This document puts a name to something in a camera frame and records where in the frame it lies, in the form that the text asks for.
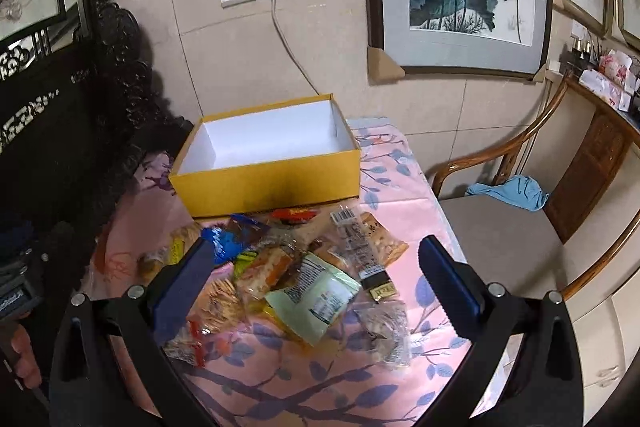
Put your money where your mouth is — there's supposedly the red snack packet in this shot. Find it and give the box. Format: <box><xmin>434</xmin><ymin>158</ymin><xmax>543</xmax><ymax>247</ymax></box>
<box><xmin>270</xmin><ymin>208</ymin><xmax>318</xmax><ymax>225</ymax></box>

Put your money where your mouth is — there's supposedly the yellow snack packet left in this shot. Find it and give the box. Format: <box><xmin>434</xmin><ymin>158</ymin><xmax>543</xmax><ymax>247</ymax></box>
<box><xmin>138</xmin><ymin>222</ymin><xmax>202</xmax><ymax>285</ymax></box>

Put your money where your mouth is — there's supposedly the dark carved wooden screen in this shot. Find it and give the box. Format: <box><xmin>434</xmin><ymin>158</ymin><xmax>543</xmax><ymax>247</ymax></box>
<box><xmin>1</xmin><ymin>0</ymin><xmax>192</xmax><ymax>314</ymax></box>

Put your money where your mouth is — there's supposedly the blue snack packet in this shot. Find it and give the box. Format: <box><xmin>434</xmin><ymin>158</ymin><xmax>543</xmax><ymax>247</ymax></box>
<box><xmin>201</xmin><ymin>215</ymin><xmax>269</xmax><ymax>265</ymax></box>

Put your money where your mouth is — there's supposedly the orange rice cracker packet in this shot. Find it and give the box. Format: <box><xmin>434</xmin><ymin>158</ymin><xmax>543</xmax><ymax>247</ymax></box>
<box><xmin>235</xmin><ymin>244</ymin><xmax>299</xmax><ymax>303</ymax></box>

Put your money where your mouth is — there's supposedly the blue cloth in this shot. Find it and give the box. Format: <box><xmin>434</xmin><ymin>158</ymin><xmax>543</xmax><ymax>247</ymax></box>
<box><xmin>465</xmin><ymin>174</ymin><xmax>550</xmax><ymax>212</ymax></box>

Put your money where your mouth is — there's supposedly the clear cracker bag red seal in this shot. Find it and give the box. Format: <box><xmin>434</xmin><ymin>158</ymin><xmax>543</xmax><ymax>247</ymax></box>
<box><xmin>164</xmin><ymin>277</ymin><xmax>245</xmax><ymax>367</ymax></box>

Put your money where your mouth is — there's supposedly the long clear black snack bar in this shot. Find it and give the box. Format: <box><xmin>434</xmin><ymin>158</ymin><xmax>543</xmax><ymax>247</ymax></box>
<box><xmin>330</xmin><ymin>207</ymin><xmax>398</xmax><ymax>303</ymax></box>

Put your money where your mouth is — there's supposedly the peanut snack packet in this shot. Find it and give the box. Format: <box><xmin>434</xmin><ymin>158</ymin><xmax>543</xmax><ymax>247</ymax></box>
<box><xmin>361</xmin><ymin>212</ymin><xmax>408</xmax><ymax>267</ymax></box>

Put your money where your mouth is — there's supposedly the wooden armchair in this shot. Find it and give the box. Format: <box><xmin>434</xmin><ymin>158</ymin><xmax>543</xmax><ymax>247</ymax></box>
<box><xmin>432</xmin><ymin>80</ymin><xmax>639</xmax><ymax>298</ymax></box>

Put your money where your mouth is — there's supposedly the clear nut snack bag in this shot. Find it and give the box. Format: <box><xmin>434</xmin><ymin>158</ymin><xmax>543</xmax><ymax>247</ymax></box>
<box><xmin>354</xmin><ymin>299</ymin><xmax>411</xmax><ymax>369</ymax></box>

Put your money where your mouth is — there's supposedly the grey plug and cable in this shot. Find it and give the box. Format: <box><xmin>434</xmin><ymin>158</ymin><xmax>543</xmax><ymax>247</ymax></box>
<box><xmin>262</xmin><ymin>0</ymin><xmax>321</xmax><ymax>96</ymax></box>

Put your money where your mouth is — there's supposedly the yellow cardboard box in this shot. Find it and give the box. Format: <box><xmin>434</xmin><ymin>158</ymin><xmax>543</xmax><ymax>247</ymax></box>
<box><xmin>169</xmin><ymin>94</ymin><xmax>360</xmax><ymax>218</ymax></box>

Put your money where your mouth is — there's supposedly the wooden side cabinet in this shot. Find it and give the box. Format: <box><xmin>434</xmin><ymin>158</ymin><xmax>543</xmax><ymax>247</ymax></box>
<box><xmin>544</xmin><ymin>72</ymin><xmax>639</xmax><ymax>244</ymax></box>

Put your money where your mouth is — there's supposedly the person's hand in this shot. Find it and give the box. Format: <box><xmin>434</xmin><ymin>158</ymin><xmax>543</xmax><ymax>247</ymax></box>
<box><xmin>11</xmin><ymin>325</ymin><xmax>42</xmax><ymax>389</ymax></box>

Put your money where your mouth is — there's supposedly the pink floral tablecloth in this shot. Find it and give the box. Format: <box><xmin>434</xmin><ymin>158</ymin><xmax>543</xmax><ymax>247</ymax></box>
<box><xmin>80</xmin><ymin>118</ymin><xmax>471</xmax><ymax>426</ymax></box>

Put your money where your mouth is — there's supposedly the light green snack bag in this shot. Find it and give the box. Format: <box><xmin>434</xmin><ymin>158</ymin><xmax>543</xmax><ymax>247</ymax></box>
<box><xmin>265</xmin><ymin>254</ymin><xmax>361</xmax><ymax>346</ymax></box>

